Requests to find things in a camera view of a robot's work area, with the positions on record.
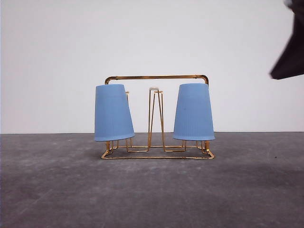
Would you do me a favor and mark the blue ribbed cup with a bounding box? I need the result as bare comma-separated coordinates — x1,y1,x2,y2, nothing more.
173,83,215,141
94,84,135,142

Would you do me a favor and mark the gold wire cup rack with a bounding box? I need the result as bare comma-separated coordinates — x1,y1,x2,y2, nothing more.
101,75,215,159

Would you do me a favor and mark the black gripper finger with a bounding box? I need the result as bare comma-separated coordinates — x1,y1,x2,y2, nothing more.
270,0,304,80

